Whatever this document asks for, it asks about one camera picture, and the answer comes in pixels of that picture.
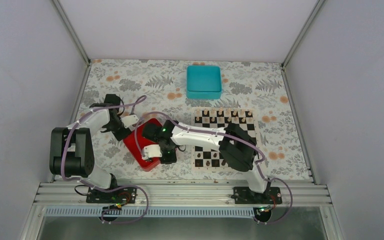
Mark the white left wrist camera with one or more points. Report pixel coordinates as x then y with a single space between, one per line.
129 121

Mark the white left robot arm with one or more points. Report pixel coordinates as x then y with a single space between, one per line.
71 147

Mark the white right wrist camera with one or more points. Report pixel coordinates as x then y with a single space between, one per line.
151 151

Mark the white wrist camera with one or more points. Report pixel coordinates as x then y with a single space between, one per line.
129 121
151 151

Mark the dark knight chess piece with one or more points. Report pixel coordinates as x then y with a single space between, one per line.
223 163

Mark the black white chessboard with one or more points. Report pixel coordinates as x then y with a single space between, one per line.
238 145

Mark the red plastic tray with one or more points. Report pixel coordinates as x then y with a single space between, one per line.
129 142

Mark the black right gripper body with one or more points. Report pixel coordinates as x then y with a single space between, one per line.
172 157

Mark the floral patterned table mat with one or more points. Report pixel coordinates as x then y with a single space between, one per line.
258 86

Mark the teal plastic box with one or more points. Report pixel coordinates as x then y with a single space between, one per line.
203 82

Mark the row of light chess pieces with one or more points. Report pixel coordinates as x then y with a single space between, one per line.
214 116

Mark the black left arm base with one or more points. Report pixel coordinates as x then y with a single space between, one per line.
115 200

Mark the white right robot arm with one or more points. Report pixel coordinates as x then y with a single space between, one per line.
188 135

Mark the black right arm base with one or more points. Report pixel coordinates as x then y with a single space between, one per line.
266 201

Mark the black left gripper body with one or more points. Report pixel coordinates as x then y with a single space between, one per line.
112 126

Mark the aluminium frame rail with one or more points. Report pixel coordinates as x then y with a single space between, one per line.
179 198

